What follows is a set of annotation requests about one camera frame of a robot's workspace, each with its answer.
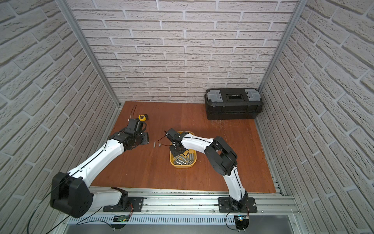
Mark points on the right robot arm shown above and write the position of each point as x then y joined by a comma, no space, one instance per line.
220,155

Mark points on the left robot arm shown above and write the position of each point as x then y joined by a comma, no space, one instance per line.
71,192

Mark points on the aluminium frame post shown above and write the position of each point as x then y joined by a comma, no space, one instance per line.
68,14
283,41

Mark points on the aluminium frame post right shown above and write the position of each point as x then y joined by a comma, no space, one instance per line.
283,41

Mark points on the black plastic toolbox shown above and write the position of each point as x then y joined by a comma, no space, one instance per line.
232,103

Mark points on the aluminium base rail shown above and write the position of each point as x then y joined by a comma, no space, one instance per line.
179,207

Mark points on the yellow plastic storage box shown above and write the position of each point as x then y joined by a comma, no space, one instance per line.
184,160

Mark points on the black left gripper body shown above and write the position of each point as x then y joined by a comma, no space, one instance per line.
137,123

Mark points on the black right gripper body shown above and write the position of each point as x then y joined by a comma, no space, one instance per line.
175,151

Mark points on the yellow tape measure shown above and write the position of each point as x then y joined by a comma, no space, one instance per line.
143,117

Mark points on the aluminium frame post left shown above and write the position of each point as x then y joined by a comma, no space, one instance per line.
68,14

